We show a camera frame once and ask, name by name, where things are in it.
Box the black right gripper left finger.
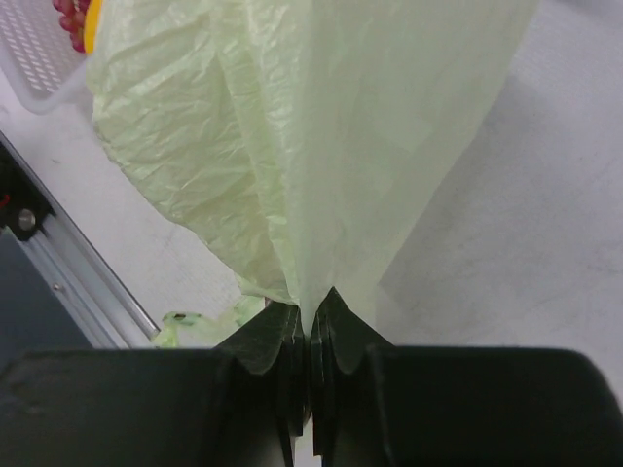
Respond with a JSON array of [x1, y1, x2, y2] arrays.
[[1, 304, 305, 466]]

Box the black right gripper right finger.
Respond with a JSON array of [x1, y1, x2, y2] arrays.
[[310, 291, 622, 466]]

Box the light green avocado plastic bag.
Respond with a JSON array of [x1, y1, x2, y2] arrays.
[[88, 1, 537, 331]]

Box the red fake grape bunch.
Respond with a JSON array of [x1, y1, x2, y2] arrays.
[[52, 0, 90, 54]]

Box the yellow fake lemon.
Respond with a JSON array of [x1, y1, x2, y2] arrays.
[[83, 0, 103, 54]]

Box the white perforated plastic basket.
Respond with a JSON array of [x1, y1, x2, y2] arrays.
[[1, 1, 87, 114]]

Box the aluminium front rail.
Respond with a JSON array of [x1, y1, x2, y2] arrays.
[[1, 137, 158, 348]]

